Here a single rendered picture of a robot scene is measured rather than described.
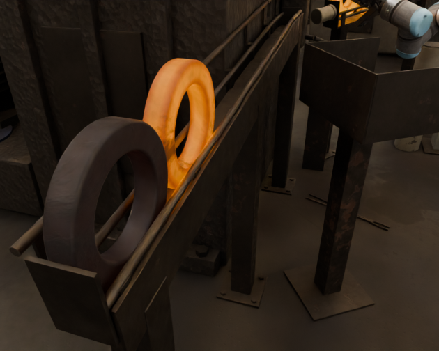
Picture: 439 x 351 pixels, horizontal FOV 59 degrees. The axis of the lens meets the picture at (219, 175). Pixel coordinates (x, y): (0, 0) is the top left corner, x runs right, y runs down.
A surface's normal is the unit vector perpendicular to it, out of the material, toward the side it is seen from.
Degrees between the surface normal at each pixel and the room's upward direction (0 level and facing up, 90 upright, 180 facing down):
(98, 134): 11
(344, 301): 0
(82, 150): 26
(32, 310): 0
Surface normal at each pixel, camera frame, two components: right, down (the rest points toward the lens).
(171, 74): -0.13, -0.60
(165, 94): -0.23, -0.30
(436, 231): 0.00, -0.86
